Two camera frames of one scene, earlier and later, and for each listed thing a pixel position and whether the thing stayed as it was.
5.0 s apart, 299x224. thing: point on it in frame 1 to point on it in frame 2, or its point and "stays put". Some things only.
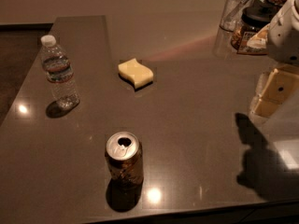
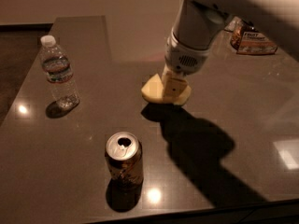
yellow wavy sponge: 133,72 to 153,91
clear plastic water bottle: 60,74 stays put
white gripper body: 284,42 to 183,60
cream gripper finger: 274,88 to 175,84
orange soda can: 124,161 stays put
